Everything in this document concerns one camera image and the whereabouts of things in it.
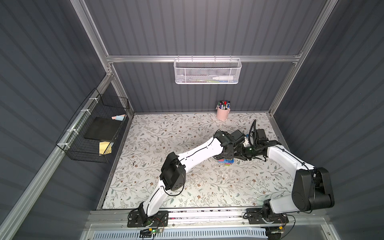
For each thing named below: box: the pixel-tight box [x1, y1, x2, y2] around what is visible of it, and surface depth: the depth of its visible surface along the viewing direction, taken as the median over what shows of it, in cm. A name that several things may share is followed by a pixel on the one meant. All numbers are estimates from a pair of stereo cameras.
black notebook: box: [84, 117, 122, 141], surface depth 76 cm
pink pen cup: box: [216, 107, 231, 121], surface depth 114 cm
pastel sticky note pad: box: [111, 114, 126, 121], surface depth 83 cm
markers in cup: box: [215, 100, 231, 110], surface depth 111 cm
